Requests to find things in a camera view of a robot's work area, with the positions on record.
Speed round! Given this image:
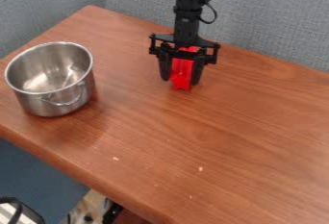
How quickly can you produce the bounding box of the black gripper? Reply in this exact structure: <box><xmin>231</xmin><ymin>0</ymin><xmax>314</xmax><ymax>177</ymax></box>
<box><xmin>148</xmin><ymin>6</ymin><xmax>220</xmax><ymax>86</ymax></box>

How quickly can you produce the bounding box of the red star-shaped block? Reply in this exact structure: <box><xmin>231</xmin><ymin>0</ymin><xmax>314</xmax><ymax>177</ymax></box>
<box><xmin>170</xmin><ymin>57</ymin><xmax>194</xmax><ymax>90</ymax></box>

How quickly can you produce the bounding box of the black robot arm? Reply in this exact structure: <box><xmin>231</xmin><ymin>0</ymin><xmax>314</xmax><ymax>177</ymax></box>
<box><xmin>148</xmin><ymin>0</ymin><xmax>220</xmax><ymax>90</ymax></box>

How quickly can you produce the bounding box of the stainless steel pot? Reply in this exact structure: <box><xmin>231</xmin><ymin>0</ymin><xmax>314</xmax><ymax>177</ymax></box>
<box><xmin>4</xmin><ymin>41</ymin><xmax>95</xmax><ymax>117</ymax></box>

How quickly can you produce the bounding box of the white striped object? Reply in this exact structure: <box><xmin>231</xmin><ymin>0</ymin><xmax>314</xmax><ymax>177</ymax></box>
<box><xmin>0</xmin><ymin>203</ymin><xmax>37</xmax><ymax>224</ymax></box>

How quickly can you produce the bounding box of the clutter under table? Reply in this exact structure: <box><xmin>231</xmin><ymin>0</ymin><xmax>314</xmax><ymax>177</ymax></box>
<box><xmin>61</xmin><ymin>188</ymin><xmax>151</xmax><ymax>224</ymax></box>

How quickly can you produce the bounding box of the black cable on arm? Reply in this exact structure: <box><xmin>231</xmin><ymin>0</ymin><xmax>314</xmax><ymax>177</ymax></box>
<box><xmin>199</xmin><ymin>2</ymin><xmax>218</xmax><ymax>25</ymax></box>

